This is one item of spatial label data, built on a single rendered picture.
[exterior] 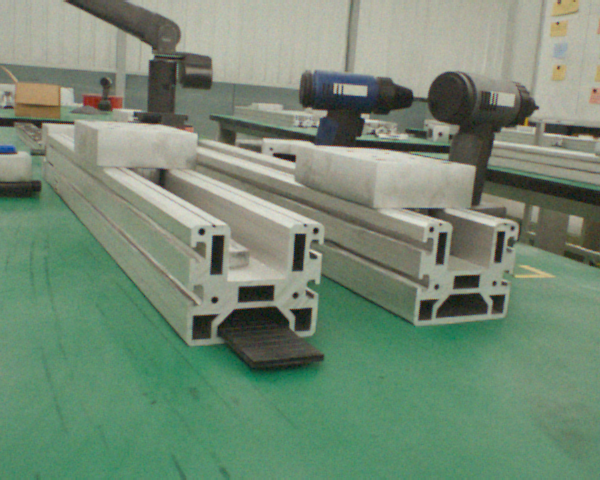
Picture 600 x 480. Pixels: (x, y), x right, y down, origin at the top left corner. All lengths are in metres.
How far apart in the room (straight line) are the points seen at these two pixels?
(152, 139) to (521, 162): 1.87
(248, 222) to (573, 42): 3.82
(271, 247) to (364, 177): 0.14
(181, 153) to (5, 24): 11.51
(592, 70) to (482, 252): 3.57
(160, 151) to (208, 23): 11.89
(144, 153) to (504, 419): 0.50
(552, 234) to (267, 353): 2.94
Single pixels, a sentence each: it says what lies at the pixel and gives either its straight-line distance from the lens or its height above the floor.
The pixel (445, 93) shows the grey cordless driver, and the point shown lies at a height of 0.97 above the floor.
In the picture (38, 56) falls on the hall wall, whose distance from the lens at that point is 12.25.
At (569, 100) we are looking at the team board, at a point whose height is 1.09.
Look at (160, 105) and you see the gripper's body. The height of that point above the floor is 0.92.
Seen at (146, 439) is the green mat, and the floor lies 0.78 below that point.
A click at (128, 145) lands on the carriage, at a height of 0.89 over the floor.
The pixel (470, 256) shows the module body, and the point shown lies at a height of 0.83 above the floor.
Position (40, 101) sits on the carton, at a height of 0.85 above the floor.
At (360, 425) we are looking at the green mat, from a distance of 0.39.
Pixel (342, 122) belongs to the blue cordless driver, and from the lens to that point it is 1.06.
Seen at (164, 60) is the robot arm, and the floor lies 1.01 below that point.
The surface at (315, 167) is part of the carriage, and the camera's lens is 0.70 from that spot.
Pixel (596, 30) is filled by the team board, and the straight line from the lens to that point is 4.19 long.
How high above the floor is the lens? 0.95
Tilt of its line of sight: 11 degrees down
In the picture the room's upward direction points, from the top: 5 degrees clockwise
